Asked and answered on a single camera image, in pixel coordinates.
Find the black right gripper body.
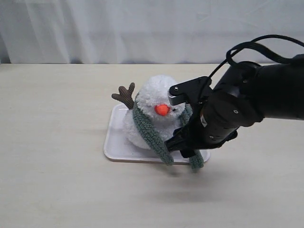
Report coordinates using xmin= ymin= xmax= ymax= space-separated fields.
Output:
xmin=175 ymin=92 xmax=264 ymax=150

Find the green fuzzy scarf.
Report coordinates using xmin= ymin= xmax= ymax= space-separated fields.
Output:
xmin=127 ymin=92 xmax=192 ymax=166

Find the white plush snowman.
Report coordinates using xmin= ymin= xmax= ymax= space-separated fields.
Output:
xmin=111 ymin=75 xmax=191 ymax=150

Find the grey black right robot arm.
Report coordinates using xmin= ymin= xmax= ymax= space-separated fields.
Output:
xmin=165 ymin=55 xmax=304 ymax=158

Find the white plastic tray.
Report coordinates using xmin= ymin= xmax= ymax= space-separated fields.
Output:
xmin=104 ymin=104 xmax=210 ymax=169

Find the white backdrop curtain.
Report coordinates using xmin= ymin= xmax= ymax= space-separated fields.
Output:
xmin=0 ymin=0 xmax=304 ymax=64

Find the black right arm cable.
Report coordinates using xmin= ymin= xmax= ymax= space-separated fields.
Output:
xmin=197 ymin=34 xmax=304 ymax=105

